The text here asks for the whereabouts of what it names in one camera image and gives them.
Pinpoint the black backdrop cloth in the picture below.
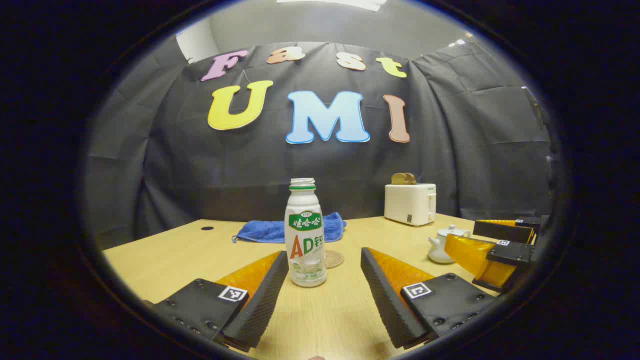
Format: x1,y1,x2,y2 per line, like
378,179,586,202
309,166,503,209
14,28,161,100
82,41,556,251

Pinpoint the white ceramic teacup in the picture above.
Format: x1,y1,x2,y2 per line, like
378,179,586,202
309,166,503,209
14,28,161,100
428,225,471,265

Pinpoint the blue towel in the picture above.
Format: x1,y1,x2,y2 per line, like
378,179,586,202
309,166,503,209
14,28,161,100
231,212,347,244

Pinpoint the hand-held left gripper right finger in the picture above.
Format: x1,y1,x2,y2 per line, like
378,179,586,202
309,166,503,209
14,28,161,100
361,247,498,351

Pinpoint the white water bottle green label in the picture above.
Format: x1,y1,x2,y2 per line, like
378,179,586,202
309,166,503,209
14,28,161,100
284,178,328,288

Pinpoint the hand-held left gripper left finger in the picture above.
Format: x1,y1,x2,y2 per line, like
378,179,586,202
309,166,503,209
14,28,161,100
150,250,291,353

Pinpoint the white toaster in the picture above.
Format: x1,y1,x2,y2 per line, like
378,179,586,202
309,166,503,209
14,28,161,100
384,183,437,227

